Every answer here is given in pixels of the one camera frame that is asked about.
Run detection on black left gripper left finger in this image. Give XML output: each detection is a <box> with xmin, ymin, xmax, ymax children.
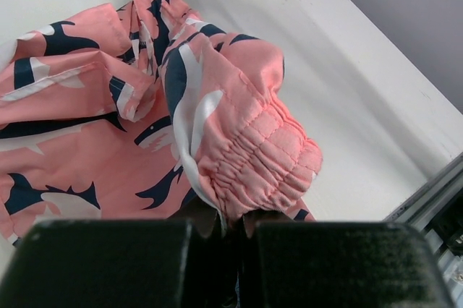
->
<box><xmin>1</xmin><ymin>210</ymin><xmax>232</xmax><ymax>307</ymax></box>

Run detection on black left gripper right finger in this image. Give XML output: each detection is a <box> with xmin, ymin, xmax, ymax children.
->
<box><xmin>238</xmin><ymin>212</ymin><xmax>454</xmax><ymax>307</ymax></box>

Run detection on pink shark print shorts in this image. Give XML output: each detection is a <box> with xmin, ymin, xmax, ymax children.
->
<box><xmin>1</xmin><ymin>0</ymin><xmax>323</xmax><ymax>244</ymax></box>

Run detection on aluminium mounting rail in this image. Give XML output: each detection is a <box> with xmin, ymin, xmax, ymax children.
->
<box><xmin>386</xmin><ymin>155</ymin><xmax>462</xmax><ymax>307</ymax></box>

